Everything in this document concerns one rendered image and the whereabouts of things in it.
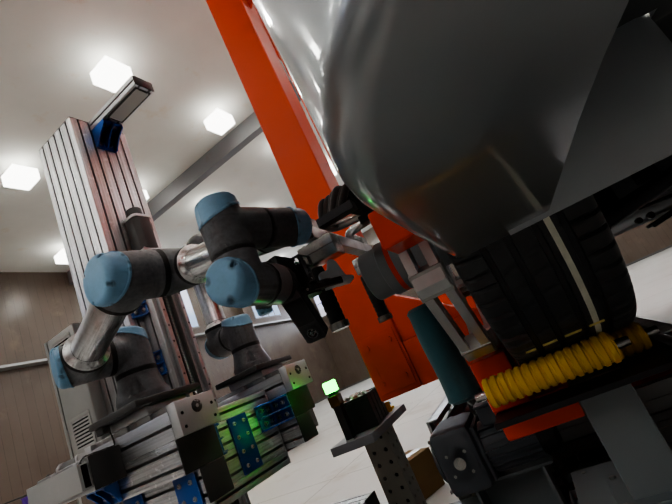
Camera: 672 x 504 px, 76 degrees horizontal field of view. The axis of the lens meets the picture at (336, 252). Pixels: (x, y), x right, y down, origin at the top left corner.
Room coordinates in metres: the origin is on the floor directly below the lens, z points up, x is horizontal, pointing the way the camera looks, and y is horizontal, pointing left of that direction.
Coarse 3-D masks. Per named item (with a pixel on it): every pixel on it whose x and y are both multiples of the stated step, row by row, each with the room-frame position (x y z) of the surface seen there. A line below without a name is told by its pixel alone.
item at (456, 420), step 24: (480, 408) 1.31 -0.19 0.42; (456, 432) 1.30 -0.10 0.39; (480, 432) 1.32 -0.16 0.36; (552, 432) 1.24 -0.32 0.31; (456, 456) 1.31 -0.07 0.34; (480, 456) 1.30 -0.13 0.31; (504, 456) 1.30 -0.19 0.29; (528, 456) 1.30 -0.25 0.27; (456, 480) 1.32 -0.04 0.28; (480, 480) 1.30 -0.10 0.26; (504, 480) 1.45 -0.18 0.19; (528, 480) 1.42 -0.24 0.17; (552, 480) 1.34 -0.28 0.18
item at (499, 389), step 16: (592, 336) 0.84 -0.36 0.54; (608, 336) 0.82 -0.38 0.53; (624, 336) 0.83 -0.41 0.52; (560, 352) 0.85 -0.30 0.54; (576, 352) 0.84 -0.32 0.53; (592, 352) 0.83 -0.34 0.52; (608, 352) 0.82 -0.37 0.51; (528, 368) 0.87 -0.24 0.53; (544, 368) 0.85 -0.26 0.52; (560, 368) 0.85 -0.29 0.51; (576, 368) 0.84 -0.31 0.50; (592, 368) 0.84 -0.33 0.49; (496, 384) 0.89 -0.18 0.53; (512, 384) 0.87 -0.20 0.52; (528, 384) 0.87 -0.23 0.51; (544, 384) 0.86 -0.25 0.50; (480, 400) 0.92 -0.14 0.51; (496, 400) 0.89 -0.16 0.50; (512, 400) 0.89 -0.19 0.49
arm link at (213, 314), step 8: (200, 288) 1.75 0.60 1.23; (200, 296) 1.76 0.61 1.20; (208, 296) 1.76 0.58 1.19; (200, 304) 1.77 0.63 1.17; (208, 304) 1.75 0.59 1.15; (216, 304) 1.77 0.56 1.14; (208, 312) 1.75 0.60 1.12; (216, 312) 1.76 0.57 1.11; (208, 320) 1.76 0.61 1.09; (216, 320) 1.76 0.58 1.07; (208, 328) 1.74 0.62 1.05; (216, 328) 1.74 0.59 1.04; (208, 336) 1.75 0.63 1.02; (216, 336) 1.73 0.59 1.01; (208, 344) 1.77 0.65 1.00; (216, 344) 1.73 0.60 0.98; (208, 352) 1.78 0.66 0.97; (216, 352) 1.76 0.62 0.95; (224, 352) 1.75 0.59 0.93
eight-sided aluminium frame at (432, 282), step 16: (400, 256) 0.78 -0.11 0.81; (432, 256) 0.76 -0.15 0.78; (416, 272) 0.77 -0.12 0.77; (432, 272) 0.76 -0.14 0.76; (448, 272) 0.79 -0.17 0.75; (416, 288) 0.78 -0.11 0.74; (432, 288) 0.78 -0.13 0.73; (448, 288) 0.78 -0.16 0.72; (464, 288) 1.24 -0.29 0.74; (432, 304) 0.80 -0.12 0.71; (464, 304) 0.81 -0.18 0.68; (448, 320) 0.84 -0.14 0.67; (464, 320) 0.84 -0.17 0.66; (464, 336) 0.92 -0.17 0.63; (480, 336) 0.88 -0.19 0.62; (496, 336) 1.07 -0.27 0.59; (464, 352) 0.91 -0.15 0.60; (480, 352) 0.91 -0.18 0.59
